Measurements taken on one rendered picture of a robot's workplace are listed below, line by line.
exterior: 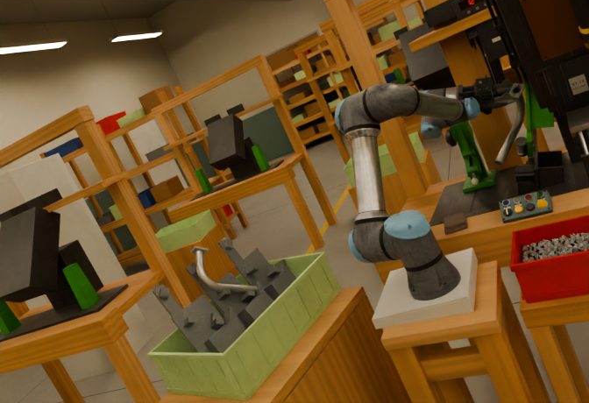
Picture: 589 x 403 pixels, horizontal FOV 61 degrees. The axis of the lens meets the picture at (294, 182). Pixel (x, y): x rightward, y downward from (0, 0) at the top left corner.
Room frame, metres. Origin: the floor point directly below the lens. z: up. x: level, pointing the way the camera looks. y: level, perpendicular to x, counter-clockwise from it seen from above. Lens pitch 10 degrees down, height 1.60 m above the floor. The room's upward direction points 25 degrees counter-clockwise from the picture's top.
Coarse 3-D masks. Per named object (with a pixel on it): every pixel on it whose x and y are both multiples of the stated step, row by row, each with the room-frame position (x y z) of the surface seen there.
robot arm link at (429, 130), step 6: (426, 120) 1.82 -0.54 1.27; (432, 120) 1.80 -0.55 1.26; (438, 120) 1.79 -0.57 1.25; (426, 126) 1.81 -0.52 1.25; (432, 126) 1.80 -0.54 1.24; (438, 126) 1.80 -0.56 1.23; (444, 126) 1.79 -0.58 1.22; (426, 132) 1.81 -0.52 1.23; (432, 132) 1.80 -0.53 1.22; (438, 132) 1.80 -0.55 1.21
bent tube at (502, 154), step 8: (512, 88) 1.76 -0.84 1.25; (520, 88) 1.75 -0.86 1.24; (512, 96) 1.75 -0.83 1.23; (520, 104) 1.79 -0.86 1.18; (520, 112) 1.81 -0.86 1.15; (520, 120) 1.81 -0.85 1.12; (512, 128) 1.82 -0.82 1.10; (520, 128) 1.81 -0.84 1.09; (512, 136) 1.80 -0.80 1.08; (504, 144) 1.79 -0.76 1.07; (512, 144) 1.79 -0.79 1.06; (504, 152) 1.77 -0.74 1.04; (496, 160) 1.77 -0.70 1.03; (504, 160) 1.77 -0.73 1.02
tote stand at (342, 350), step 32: (352, 288) 1.83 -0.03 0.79; (320, 320) 1.70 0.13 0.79; (352, 320) 1.71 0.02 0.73; (288, 352) 1.58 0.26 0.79; (320, 352) 1.55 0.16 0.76; (352, 352) 1.66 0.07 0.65; (384, 352) 1.78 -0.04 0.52; (288, 384) 1.42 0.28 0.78; (320, 384) 1.50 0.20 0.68; (352, 384) 1.60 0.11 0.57; (384, 384) 1.72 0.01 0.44
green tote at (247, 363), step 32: (320, 256) 1.84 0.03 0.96; (288, 288) 1.67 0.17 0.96; (320, 288) 1.78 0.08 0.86; (256, 320) 1.54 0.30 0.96; (288, 320) 1.63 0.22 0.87; (160, 352) 1.63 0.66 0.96; (192, 352) 1.78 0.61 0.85; (224, 352) 1.41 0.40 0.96; (256, 352) 1.49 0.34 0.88; (192, 384) 1.56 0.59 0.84; (224, 384) 1.45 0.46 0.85; (256, 384) 1.44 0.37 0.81
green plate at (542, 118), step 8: (528, 88) 1.63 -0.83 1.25; (528, 96) 1.64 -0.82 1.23; (528, 104) 1.64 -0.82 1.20; (536, 104) 1.64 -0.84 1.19; (528, 112) 1.65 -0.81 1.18; (536, 112) 1.64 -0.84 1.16; (544, 112) 1.63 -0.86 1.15; (552, 112) 1.62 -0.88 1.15; (528, 120) 1.65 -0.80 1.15; (536, 120) 1.65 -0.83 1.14; (544, 120) 1.64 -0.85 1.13; (552, 120) 1.63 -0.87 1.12; (528, 128) 1.65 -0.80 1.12
